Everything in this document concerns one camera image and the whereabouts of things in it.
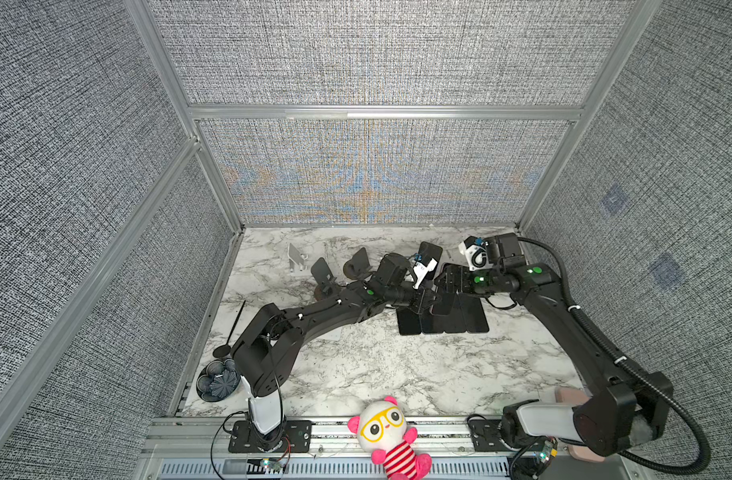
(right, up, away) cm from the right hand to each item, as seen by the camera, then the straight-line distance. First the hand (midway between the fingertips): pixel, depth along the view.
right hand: (448, 280), depth 80 cm
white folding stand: (-46, +6, +23) cm, 52 cm away
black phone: (-2, +8, +14) cm, 16 cm away
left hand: (-2, -5, -1) cm, 6 cm away
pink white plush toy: (-19, -33, -11) cm, 40 cm away
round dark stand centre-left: (-25, +3, +19) cm, 31 cm away
